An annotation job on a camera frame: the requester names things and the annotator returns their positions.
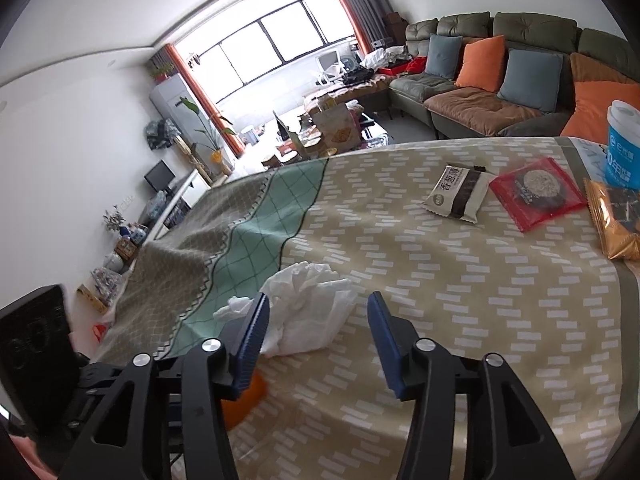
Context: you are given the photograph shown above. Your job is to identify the orange grey curtain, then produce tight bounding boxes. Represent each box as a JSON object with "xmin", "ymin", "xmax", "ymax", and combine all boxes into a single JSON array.
[
  {"xmin": 320, "ymin": 0, "xmax": 396, "ymax": 53},
  {"xmin": 165, "ymin": 44, "xmax": 247, "ymax": 158}
]

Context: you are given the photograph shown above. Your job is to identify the small cardboard box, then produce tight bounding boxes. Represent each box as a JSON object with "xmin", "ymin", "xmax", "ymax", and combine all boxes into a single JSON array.
[{"xmin": 76, "ymin": 285, "xmax": 108, "ymax": 313}]

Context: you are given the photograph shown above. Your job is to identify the orange cushion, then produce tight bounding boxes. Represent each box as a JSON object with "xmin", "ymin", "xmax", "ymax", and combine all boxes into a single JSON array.
[
  {"xmin": 560, "ymin": 80, "xmax": 640, "ymax": 146},
  {"xmin": 454, "ymin": 35, "xmax": 507, "ymax": 93}
]

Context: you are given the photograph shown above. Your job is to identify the red cloth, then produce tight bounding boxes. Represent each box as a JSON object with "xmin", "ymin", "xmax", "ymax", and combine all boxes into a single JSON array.
[{"xmin": 377, "ymin": 56, "xmax": 428, "ymax": 77}]

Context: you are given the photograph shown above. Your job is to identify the small blue grey cushion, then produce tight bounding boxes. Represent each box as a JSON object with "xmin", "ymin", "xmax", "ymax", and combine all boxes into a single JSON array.
[{"xmin": 425, "ymin": 33, "xmax": 463, "ymax": 81}]

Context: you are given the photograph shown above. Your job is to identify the beige printed snack box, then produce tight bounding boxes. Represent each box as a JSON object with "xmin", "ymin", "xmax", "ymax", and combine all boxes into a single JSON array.
[{"xmin": 312, "ymin": 102, "xmax": 362, "ymax": 153}]

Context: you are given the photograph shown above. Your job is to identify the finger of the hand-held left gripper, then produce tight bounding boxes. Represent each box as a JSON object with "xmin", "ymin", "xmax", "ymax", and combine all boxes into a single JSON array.
[{"xmin": 75, "ymin": 360, "xmax": 133, "ymax": 423}]

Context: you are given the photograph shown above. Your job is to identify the group of glass jars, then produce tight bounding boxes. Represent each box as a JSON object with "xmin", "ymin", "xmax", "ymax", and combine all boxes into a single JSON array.
[{"xmin": 260, "ymin": 110, "xmax": 341, "ymax": 171}]

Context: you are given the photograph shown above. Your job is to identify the white TV cabinet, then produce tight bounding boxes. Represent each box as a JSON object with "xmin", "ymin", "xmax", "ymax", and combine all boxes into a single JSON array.
[{"xmin": 75, "ymin": 167, "xmax": 213, "ymax": 311}]

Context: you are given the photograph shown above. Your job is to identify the blue white tub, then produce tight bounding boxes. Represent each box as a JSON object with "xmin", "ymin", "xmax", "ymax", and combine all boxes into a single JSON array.
[{"xmin": 602, "ymin": 100, "xmax": 640, "ymax": 192}]

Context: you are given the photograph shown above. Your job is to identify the brown seat pad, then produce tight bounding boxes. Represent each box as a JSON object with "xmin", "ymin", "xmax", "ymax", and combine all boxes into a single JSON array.
[{"xmin": 424, "ymin": 85, "xmax": 543, "ymax": 137}]

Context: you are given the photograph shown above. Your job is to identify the large window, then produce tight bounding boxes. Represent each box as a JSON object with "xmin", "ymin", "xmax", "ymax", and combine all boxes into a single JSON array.
[{"xmin": 177, "ymin": 0, "xmax": 358, "ymax": 106}]

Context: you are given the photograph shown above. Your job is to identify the brown back cushion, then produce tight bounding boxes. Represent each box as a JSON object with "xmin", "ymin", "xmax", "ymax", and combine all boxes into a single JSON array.
[{"xmin": 570, "ymin": 52, "xmax": 636, "ymax": 86}]

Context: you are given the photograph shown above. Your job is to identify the dark wrapped bundle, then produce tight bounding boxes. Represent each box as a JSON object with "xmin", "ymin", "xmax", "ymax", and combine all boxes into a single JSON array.
[{"xmin": 144, "ymin": 119, "xmax": 180, "ymax": 152}]

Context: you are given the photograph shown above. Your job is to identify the white tissue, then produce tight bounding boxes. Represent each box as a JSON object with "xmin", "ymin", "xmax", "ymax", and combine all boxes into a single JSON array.
[{"xmin": 214, "ymin": 261, "xmax": 359, "ymax": 359}]

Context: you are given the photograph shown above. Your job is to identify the tall leafy plant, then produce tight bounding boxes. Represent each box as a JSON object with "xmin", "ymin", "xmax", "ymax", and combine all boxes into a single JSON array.
[{"xmin": 180, "ymin": 97, "xmax": 237, "ymax": 166}]

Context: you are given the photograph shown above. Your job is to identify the black monitor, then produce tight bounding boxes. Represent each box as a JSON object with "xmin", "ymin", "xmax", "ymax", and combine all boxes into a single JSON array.
[{"xmin": 143, "ymin": 160, "xmax": 177, "ymax": 193}]

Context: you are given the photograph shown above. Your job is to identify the brown wooden cabinet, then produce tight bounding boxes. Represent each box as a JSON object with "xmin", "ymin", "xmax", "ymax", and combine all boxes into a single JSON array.
[{"xmin": 382, "ymin": 10, "xmax": 408, "ymax": 43}]

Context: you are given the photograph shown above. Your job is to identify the white standing air conditioner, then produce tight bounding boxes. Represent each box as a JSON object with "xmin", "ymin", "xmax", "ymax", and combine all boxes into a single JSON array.
[{"xmin": 149, "ymin": 74, "xmax": 221, "ymax": 161}]

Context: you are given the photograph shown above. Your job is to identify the large blue grey cushion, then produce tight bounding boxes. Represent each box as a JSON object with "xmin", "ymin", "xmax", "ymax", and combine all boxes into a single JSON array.
[{"xmin": 497, "ymin": 49, "xmax": 563, "ymax": 113}]

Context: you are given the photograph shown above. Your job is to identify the red snack packet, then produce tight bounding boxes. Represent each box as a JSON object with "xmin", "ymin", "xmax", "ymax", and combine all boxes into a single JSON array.
[{"xmin": 489, "ymin": 156, "xmax": 588, "ymax": 233}]

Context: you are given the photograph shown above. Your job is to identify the white chair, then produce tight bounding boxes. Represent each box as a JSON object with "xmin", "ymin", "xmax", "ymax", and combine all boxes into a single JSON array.
[{"xmin": 316, "ymin": 52, "xmax": 357, "ymax": 86}]

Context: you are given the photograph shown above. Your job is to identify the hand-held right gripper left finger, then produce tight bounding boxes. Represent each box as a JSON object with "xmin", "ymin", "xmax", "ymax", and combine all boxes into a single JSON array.
[{"xmin": 60, "ymin": 291, "xmax": 271, "ymax": 480}]

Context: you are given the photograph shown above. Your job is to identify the blue vase with olive branches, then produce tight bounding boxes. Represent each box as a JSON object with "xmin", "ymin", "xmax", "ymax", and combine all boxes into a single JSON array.
[{"xmin": 102, "ymin": 205, "xmax": 132, "ymax": 236}]

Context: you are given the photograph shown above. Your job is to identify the orange peel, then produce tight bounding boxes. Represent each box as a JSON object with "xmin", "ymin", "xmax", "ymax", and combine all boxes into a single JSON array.
[{"xmin": 220, "ymin": 367, "xmax": 269, "ymax": 432}]

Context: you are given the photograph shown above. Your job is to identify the dark coffee table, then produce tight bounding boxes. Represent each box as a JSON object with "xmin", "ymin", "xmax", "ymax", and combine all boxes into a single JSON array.
[{"xmin": 260, "ymin": 105, "xmax": 396, "ymax": 171}]

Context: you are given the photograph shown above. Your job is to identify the patterned beige tablecloth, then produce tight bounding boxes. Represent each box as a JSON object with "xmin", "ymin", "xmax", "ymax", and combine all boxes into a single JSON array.
[{"xmin": 87, "ymin": 135, "xmax": 640, "ymax": 480}]

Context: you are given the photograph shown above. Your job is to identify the green sofa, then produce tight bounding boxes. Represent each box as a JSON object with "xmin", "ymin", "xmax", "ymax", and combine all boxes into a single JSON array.
[{"xmin": 387, "ymin": 11, "xmax": 640, "ymax": 141}]

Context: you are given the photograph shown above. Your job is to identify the clear bag of items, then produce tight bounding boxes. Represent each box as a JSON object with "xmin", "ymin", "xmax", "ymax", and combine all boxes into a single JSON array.
[
  {"xmin": 142, "ymin": 192, "xmax": 171, "ymax": 218},
  {"xmin": 91, "ymin": 267, "xmax": 126, "ymax": 293}
]

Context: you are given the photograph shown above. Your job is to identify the white black snack packet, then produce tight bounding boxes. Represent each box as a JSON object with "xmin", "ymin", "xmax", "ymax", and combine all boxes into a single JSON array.
[{"xmin": 421, "ymin": 162, "xmax": 497, "ymax": 223}]

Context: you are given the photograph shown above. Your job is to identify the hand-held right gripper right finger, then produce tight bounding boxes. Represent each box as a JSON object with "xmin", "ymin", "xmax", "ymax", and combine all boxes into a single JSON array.
[{"xmin": 367, "ymin": 291, "xmax": 571, "ymax": 480}]

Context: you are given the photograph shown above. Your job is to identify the orange snack packet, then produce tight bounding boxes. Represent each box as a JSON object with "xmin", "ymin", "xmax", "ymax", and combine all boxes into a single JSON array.
[{"xmin": 584, "ymin": 178, "xmax": 640, "ymax": 261}]

